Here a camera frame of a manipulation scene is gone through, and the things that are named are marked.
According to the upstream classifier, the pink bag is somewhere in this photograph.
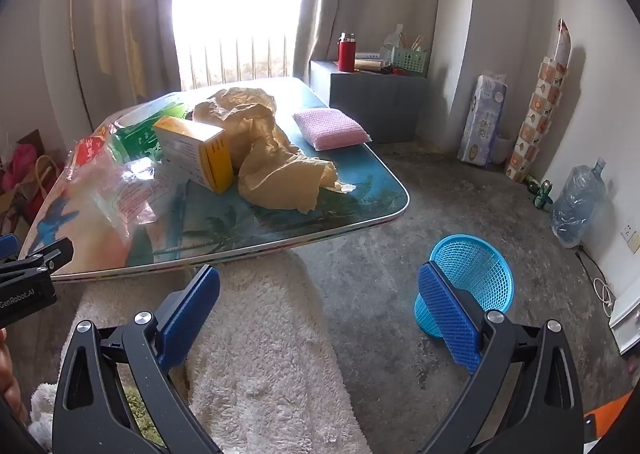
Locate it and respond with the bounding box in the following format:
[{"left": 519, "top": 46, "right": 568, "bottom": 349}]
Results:
[{"left": 0, "top": 144, "right": 38, "bottom": 192}]

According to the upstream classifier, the person's left hand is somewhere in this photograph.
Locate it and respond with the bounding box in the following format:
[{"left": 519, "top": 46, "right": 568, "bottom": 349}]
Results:
[{"left": 0, "top": 328, "right": 23, "bottom": 427}]

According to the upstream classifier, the empty clear water jug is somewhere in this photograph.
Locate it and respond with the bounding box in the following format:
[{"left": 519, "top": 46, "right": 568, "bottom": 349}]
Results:
[{"left": 551, "top": 157, "right": 608, "bottom": 249}]

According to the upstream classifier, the green snack packet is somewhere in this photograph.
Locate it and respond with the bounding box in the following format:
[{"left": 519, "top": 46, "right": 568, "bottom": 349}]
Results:
[{"left": 109, "top": 101, "right": 188, "bottom": 162}]

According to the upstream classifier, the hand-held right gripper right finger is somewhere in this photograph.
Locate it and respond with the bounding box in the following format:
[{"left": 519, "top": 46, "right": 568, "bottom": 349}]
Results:
[{"left": 417, "top": 261, "right": 586, "bottom": 454}]

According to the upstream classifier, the pink scrub sponge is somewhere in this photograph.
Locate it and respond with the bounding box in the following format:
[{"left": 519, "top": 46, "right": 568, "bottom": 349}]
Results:
[{"left": 292, "top": 108, "right": 372, "bottom": 151}]

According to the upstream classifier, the toilet paper pack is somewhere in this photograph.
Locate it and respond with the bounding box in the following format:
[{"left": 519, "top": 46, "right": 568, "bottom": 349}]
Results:
[{"left": 457, "top": 74, "right": 508, "bottom": 167}]

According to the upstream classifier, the patterned rolled mat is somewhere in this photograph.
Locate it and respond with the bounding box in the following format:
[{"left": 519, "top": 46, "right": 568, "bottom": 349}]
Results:
[{"left": 504, "top": 19, "right": 573, "bottom": 183}]

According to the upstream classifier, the green fluffy cloth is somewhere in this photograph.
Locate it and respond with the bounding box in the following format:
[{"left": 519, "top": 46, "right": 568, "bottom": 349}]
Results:
[{"left": 120, "top": 384, "right": 166, "bottom": 450}]

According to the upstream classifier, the window grille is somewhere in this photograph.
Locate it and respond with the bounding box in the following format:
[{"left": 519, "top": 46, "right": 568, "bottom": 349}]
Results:
[{"left": 180, "top": 34, "right": 296, "bottom": 90}]

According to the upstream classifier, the grey cabinet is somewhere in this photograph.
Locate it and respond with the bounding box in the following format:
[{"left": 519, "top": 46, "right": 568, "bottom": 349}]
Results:
[{"left": 309, "top": 59, "right": 430, "bottom": 144}]

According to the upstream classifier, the white cable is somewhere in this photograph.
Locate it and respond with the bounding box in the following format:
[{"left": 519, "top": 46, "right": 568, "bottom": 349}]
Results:
[{"left": 592, "top": 276, "right": 616, "bottom": 317}]

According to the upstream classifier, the white wall socket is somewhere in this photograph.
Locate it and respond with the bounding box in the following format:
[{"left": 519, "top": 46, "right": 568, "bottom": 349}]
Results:
[{"left": 621, "top": 220, "right": 640, "bottom": 255}]

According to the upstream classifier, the beige curtain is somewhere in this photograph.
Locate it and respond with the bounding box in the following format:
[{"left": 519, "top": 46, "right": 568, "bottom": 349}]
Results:
[
  {"left": 295, "top": 0, "right": 351, "bottom": 85},
  {"left": 40, "top": 0, "right": 181, "bottom": 105}
]

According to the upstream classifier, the red snack packet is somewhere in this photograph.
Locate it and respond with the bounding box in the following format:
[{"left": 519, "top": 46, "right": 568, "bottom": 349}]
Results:
[{"left": 65, "top": 126, "right": 118, "bottom": 185}]

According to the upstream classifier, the blue mesh plastic basket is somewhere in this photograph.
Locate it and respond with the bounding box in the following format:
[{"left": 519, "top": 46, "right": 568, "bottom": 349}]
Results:
[{"left": 414, "top": 234, "right": 516, "bottom": 337}]

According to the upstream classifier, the tan tote bag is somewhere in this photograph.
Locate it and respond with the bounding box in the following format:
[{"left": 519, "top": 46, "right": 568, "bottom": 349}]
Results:
[{"left": 15, "top": 154, "right": 66, "bottom": 235}]

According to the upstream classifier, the small green plastic basket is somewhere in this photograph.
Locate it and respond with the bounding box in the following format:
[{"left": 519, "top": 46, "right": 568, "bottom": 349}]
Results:
[{"left": 391, "top": 46, "right": 431, "bottom": 77}]

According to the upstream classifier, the yellow and white carton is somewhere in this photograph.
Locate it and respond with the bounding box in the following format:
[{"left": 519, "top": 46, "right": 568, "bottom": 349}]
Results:
[{"left": 152, "top": 116, "right": 235, "bottom": 195}]

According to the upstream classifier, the orange flat board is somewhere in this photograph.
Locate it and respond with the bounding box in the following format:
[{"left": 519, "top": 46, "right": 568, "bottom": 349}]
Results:
[{"left": 582, "top": 391, "right": 633, "bottom": 454}]

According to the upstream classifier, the white plush cloth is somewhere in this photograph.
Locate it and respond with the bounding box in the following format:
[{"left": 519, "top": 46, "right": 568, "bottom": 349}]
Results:
[{"left": 27, "top": 381, "right": 58, "bottom": 450}]

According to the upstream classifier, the beige cloth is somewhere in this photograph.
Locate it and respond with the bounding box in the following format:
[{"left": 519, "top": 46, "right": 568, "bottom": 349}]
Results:
[{"left": 192, "top": 88, "right": 357, "bottom": 216}]

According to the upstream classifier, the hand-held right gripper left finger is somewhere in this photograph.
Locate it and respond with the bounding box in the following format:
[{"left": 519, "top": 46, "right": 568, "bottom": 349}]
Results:
[{"left": 51, "top": 264, "right": 223, "bottom": 454}]

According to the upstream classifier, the clear red-printed plastic bag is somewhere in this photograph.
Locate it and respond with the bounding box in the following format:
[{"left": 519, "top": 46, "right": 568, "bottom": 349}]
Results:
[{"left": 65, "top": 154, "right": 176, "bottom": 240}]

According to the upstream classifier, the red thermos bottle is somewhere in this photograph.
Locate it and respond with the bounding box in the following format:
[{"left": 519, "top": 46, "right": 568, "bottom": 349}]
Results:
[{"left": 337, "top": 32, "right": 356, "bottom": 72}]

